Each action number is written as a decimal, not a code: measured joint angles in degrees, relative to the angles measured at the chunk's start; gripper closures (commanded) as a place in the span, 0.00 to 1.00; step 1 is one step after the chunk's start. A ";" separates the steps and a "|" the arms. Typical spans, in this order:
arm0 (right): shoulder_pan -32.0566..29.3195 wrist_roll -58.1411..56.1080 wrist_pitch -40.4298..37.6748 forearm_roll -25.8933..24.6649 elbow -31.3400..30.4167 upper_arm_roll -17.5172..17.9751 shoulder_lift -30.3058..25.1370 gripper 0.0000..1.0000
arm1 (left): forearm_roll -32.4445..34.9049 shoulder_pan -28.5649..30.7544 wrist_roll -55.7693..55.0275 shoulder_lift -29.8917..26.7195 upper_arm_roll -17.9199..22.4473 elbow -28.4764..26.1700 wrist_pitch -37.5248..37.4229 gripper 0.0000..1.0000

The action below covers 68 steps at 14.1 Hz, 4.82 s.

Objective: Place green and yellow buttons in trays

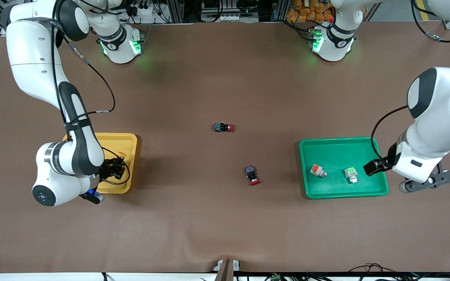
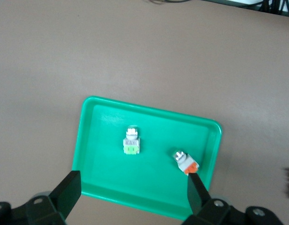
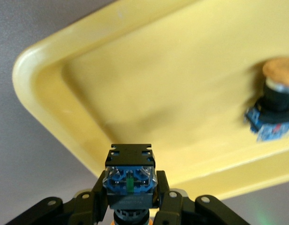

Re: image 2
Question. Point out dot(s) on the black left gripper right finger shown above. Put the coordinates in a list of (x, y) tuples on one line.
[(197, 197)]

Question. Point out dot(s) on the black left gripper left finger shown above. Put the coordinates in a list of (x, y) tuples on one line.
[(64, 197)]

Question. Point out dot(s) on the white orange switch block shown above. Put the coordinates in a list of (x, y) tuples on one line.
[(185, 161)]

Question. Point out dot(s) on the green button with green base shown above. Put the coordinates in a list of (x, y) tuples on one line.
[(131, 144)]

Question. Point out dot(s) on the green plastic tray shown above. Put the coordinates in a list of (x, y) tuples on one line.
[(158, 131)]

